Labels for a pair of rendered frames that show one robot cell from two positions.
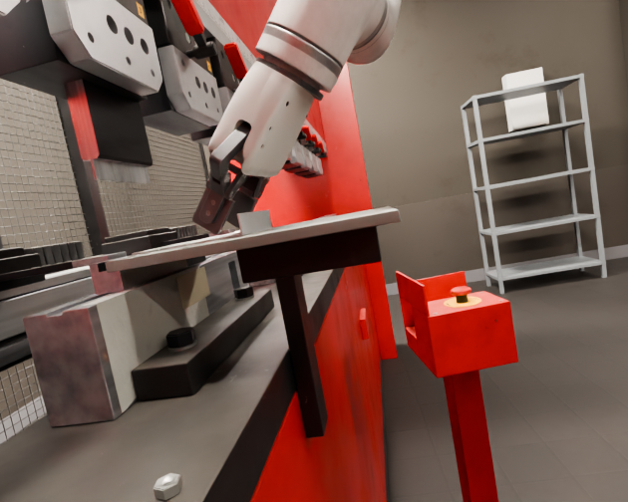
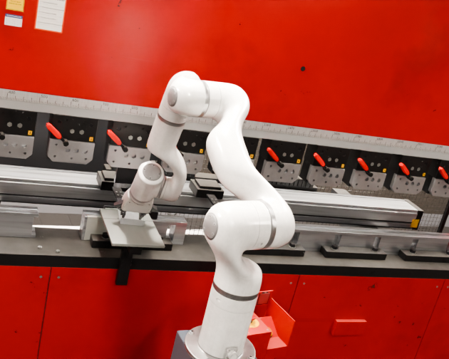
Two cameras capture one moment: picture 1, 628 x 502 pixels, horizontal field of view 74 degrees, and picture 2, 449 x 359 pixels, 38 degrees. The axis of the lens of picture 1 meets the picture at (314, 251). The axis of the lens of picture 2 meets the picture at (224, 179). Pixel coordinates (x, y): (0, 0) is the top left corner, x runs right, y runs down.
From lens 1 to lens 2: 214 cm
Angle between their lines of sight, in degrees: 57
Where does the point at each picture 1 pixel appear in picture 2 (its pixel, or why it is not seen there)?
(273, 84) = (126, 196)
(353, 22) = (139, 195)
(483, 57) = not seen: outside the picture
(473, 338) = not seen: hidden behind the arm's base
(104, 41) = (119, 161)
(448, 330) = not seen: hidden behind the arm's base
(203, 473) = (62, 254)
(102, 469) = (63, 243)
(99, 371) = (82, 229)
